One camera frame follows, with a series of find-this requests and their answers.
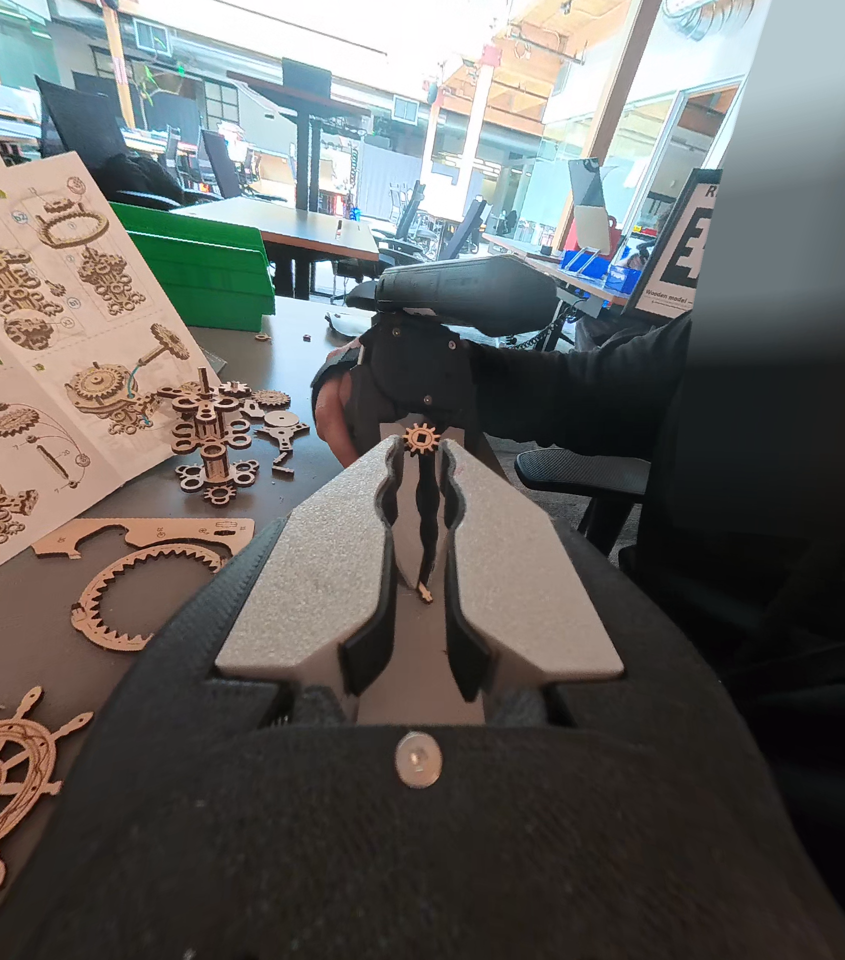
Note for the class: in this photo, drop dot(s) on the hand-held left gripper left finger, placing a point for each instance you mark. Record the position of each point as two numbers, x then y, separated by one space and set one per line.
302 585

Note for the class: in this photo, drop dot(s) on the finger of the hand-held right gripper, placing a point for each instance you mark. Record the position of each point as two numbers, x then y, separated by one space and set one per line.
434 525
421 525

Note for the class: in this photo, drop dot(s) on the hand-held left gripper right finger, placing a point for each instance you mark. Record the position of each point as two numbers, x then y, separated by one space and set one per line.
527 585

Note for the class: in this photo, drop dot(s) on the small wooden gear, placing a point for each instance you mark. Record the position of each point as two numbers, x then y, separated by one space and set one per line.
422 439

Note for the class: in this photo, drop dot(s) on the wooden arm piece with holes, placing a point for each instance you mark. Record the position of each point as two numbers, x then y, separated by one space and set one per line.
291 429

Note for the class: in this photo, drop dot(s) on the person's right forearm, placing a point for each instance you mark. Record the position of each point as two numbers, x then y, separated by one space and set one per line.
580 390

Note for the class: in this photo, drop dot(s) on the person's right hand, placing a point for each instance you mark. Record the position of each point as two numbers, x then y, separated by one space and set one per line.
334 427

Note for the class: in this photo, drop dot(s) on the short wooden connector piece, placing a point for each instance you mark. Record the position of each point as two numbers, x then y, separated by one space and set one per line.
284 456
284 472

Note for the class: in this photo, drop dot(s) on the black swivel office chair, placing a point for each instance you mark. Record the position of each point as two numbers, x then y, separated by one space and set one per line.
580 469

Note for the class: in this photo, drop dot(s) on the medium wooden gear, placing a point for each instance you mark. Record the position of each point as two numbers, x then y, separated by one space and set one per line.
272 398

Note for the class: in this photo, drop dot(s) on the wooden looped disc spindle assembly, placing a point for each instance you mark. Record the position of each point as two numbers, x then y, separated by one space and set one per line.
209 435

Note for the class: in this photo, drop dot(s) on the brown-topped desk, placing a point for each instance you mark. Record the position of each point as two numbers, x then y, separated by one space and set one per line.
302 225

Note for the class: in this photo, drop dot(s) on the little wooden cog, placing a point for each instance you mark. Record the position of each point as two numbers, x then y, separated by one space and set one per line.
235 389

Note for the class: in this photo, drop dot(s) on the blue storage bin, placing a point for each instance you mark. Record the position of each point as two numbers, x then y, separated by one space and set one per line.
626 276

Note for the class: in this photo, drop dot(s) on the green plastic bin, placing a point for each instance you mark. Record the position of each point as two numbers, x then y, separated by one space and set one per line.
182 221
205 285

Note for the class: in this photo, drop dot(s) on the printed sign card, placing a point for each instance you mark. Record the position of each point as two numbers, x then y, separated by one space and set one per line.
674 247

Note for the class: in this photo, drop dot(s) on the dark standing desk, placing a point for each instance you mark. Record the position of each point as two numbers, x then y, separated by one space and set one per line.
302 86

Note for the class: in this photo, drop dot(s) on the black monitor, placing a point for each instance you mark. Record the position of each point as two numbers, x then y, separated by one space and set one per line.
306 73

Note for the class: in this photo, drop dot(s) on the black bundled jacket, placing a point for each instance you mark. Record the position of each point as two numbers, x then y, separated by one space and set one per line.
141 180

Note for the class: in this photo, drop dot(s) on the folded assembly instruction sheet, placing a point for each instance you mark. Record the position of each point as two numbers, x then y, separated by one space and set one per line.
55 337

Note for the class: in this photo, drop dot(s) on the black mesh office chair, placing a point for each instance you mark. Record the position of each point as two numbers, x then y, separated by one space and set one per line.
77 127

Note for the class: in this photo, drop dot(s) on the wooden frame offcut sheet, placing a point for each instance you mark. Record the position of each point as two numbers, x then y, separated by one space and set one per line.
137 534

